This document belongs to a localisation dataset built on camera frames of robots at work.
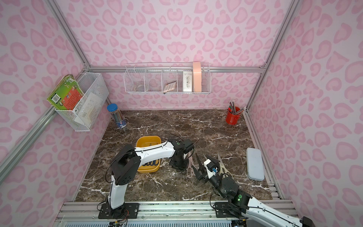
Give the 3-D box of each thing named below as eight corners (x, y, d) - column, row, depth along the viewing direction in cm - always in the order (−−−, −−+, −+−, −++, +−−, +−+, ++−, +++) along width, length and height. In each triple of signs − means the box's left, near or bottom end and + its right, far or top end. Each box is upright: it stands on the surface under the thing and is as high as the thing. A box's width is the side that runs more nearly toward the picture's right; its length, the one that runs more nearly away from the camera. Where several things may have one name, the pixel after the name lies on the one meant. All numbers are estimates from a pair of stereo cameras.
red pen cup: (227, 125, 112) (230, 115, 103) (225, 115, 118) (227, 106, 110) (238, 125, 112) (242, 115, 103) (235, 115, 118) (239, 106, 110)
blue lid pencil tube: (115, 128, 111) (104, 111, 96) (118, 120, 116) (108, 103, 101) (125, 128, 111) (115, 111, 96) (127, 120, 116) (118, 103, 101)
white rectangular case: (248, 178, 86) (249, 177, 84) (245, 148, 99) (246, 146, 97) (264, 181, 84) (266, 180, 83) (259, 150, 97) (261, 149, 95)
